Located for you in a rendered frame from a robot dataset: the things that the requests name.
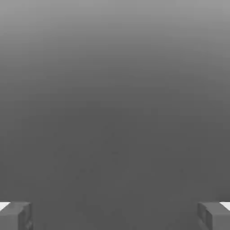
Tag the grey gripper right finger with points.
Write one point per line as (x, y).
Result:
(217, 217)

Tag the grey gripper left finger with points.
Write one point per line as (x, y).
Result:
(12, 217)

